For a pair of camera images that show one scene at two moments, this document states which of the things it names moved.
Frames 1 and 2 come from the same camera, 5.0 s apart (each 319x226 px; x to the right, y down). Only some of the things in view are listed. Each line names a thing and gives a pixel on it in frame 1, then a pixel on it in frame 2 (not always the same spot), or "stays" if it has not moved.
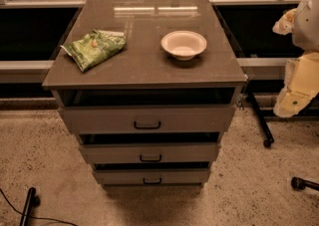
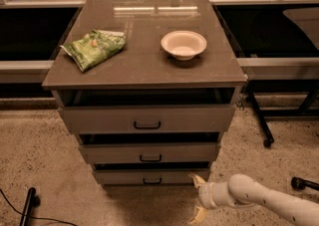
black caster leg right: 300,184 stays
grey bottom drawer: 154,176 stays
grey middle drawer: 149,153 stays
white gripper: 307,26 -> 205,195
